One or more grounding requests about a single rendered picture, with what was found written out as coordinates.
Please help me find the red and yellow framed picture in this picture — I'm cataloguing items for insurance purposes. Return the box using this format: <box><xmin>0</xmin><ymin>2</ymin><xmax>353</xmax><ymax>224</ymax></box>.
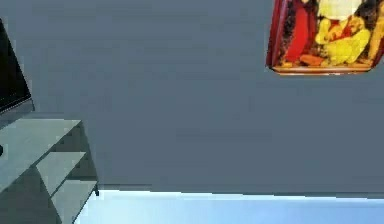
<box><xmin>265</xmin><ymin>0</ymin><xmax>384</xmax><ymax>77</ymax></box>

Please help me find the grey glass television stand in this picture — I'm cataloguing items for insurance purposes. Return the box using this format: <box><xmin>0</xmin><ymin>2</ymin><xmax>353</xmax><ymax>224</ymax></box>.
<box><xmin>0</xmin><ymin>118</ymin><xmax>100</xmax><ymax>224</ymax></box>

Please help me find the black television set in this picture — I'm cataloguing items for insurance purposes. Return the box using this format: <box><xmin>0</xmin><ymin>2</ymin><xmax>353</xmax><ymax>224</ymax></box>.
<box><xmin>0</xmin><ymin>19</ymin><xmax>33</xmax><ymax>114</ymax></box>

